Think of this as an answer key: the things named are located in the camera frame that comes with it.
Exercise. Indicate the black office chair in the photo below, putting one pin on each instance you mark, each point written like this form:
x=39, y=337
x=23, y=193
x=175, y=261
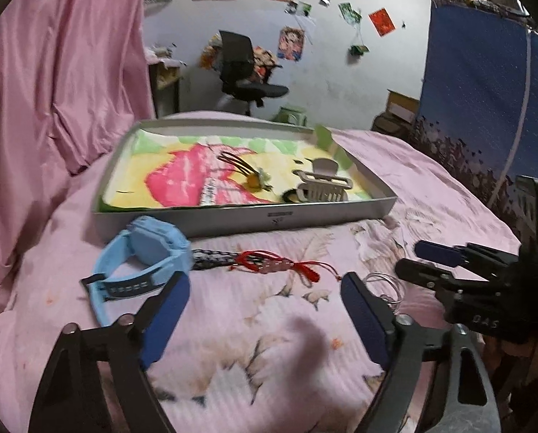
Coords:
x=237, y=73

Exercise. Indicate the pink satin curtain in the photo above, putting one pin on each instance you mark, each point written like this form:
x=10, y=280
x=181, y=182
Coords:
x=73, y=79

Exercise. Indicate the blue fabric wardrobe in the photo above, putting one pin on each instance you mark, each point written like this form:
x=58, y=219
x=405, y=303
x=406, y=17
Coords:
x=478, y=111

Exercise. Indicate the light blue smart watch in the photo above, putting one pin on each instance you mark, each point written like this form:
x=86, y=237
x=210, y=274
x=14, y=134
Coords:
x=140, y=259

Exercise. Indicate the beige hair claw clip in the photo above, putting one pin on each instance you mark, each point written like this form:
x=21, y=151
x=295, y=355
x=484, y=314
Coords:
x=322, y=183

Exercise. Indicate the cartoon poster behind chair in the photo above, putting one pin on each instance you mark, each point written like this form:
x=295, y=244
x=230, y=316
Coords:
x=264, y=62

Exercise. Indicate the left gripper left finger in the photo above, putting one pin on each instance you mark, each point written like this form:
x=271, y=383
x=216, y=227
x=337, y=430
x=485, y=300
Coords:
x=70, y=397

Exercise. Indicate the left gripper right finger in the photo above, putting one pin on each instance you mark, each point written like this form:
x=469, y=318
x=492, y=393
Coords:
x=460, y=397

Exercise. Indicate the cardboard boxes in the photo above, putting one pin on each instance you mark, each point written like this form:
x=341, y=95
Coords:
x=398, y=117

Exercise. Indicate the anime poster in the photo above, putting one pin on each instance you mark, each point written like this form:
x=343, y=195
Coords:
x=291, y=44

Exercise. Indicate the wooden desk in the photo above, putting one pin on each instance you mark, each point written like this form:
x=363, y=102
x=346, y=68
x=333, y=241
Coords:
x=164, y=74

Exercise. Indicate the right hand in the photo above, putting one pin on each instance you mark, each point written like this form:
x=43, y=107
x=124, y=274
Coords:
x=510, y=366

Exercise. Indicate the green stool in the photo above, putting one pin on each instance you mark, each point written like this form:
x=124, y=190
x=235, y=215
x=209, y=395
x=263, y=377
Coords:
x=295, y=115

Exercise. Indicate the pink floral bedspread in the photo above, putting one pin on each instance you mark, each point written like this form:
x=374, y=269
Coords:
x=251, y=353

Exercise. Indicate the red paper square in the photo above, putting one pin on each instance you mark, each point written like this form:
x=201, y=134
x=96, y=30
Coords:
x=382, y=22

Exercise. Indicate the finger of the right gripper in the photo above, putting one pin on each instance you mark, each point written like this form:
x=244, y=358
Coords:
x=426, y=277
x=449, y=254

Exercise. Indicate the grey tray box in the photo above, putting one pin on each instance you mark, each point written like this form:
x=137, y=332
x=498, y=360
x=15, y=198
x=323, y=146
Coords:
x=212, y=221

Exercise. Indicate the colourful drawing paper liner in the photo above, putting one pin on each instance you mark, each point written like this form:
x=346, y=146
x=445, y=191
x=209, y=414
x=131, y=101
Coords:
x=157, y=171

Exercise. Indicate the green hanging pouch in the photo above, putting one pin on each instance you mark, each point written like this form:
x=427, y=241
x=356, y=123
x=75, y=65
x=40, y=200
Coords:
x=358, y=51

